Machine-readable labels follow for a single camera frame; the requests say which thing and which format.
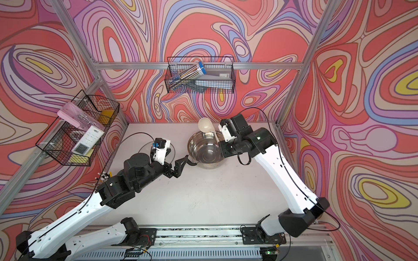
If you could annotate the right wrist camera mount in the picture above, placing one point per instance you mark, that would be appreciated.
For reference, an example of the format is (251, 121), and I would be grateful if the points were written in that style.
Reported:
(226, 128)

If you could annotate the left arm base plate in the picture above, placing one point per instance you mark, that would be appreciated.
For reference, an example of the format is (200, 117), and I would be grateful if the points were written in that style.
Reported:
(136, 236)

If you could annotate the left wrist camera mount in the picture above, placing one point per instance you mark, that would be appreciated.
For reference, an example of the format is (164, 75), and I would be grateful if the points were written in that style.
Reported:
(159, 150)

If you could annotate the grey white box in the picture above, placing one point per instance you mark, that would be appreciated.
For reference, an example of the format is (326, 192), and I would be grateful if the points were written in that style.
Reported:
(222, 81)

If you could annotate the pen pack blue cap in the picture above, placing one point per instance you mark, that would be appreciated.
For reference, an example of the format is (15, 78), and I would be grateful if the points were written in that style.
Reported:
(179, 78)

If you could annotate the yellow sponge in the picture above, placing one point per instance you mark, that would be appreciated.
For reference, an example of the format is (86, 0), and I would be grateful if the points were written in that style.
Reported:
(78, 159)

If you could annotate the stainless steel pot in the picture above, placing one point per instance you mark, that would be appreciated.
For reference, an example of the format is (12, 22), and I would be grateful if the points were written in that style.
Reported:
(204, 149)

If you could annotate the glass cup with pens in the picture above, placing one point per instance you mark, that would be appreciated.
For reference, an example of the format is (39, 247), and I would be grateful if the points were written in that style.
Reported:
(103, 177)

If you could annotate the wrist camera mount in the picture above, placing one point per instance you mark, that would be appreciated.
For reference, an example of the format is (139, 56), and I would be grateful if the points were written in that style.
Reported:
(226, 128)
(159, 150)

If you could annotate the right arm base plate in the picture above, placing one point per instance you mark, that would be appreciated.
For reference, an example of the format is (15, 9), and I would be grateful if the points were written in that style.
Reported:
(255, 236)

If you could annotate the cream plastic ladle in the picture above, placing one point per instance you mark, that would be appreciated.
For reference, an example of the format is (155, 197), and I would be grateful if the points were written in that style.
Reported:
(206, 126)

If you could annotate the left wire basket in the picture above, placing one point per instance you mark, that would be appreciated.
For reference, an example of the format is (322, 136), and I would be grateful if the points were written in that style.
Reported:
(61, 137)

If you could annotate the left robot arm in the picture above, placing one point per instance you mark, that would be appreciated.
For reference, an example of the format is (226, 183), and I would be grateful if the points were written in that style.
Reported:
(59, 241)

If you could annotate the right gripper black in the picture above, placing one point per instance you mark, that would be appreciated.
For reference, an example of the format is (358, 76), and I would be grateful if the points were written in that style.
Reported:
(225, 153)

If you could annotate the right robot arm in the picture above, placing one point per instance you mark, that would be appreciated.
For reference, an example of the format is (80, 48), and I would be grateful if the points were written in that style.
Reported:
(304, 206)

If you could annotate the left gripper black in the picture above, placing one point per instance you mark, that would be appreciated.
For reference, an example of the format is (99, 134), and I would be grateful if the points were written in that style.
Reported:
(169, 172)

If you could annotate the back wire basket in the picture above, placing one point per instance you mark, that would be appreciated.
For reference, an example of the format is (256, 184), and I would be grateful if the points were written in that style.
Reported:
(214, 65)

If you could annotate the white remote device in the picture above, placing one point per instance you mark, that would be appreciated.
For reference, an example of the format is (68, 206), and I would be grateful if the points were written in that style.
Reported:
(88, 141)

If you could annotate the wire basket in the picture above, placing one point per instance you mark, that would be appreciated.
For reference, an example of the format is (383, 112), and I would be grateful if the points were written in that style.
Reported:
(214, 65)
(61, 137)

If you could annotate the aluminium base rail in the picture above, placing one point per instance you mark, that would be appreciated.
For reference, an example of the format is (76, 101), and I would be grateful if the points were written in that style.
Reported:
(216, 243)

